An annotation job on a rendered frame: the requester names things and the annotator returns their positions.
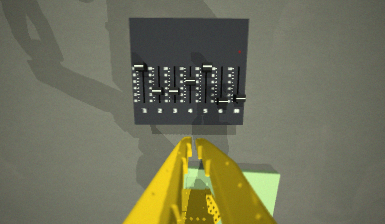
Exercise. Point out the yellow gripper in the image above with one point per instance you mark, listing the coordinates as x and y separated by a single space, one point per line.
237 201

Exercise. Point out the dark grey lighting desk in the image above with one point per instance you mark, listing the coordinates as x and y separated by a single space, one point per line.
188 71

